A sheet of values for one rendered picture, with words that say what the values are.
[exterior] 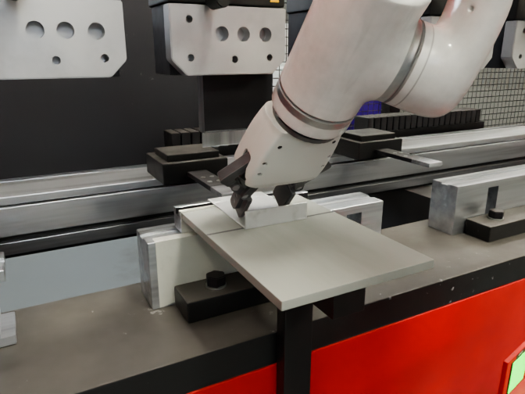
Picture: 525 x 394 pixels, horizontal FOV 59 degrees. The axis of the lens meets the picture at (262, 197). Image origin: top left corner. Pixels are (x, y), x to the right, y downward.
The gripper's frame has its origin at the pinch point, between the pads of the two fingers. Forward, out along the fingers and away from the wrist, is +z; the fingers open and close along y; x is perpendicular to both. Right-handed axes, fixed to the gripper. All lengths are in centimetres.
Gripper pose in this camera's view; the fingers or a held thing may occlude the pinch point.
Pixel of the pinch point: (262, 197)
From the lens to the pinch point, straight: 59.8
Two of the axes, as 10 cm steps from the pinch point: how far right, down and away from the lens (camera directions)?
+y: -8.8, 1.4, -4.5
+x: 3.6, 8.2, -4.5
